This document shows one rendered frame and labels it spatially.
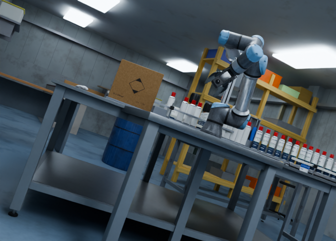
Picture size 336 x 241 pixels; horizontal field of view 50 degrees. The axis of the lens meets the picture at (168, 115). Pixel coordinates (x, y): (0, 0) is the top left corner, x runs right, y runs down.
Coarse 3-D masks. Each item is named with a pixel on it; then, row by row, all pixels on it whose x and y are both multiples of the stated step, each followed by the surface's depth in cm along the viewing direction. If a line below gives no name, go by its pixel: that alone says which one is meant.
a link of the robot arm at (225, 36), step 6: (222, 30) 181; (228, 30) 182; (222, 36) 180; (228, 36) 179; (234, 36) 179; (240, 36) 178; (222, 42) 181; (228, 42) 180; (234, 42) 179; (228, 48) 187; (234, 48) 183; (228, 54) 203; (234, 54) 201; (228, 60) 217
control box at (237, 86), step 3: (237, 75) 286; (240, 75) 285; (243, 75) 287; (237, 78) 286; (240, 78) 285; (237, 81) 285; (240, 81) 285; (234, 84) 286; (237, 84) 285; (240, 84) 288; (234, 87) 291; (237, 87) 286; (237, 90) 299
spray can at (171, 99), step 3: (171, 93) 292; (174, 93) 291; (171, 96) 290; (174, 96) 291; (168, 99) 290; (171, 99) 289; (174, 99) 291; (168, 102) 290; (171, 102) 289; (168, 105) 289; (165, 108) 290; (168, 108) 289; (168, 111) 289
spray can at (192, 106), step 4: (192, 100) 294; (192, 104) 293; (188, 108) 294; (192, 108) 293; (188, 112) 293; (192, 112) 293; (188, 116) 292; (184, 120) 293; (188, 120) 292; (188, 124) 293
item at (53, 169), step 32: (64, 96) 215; (32, 160) 211; (64, 160) 320; (64, 192) 216; (96, 192) 244; (160, 192) 335; (192, 192) 233; (160, 224) 230; (192, 224) 252; (224, 224) 294; (320, 224) 254
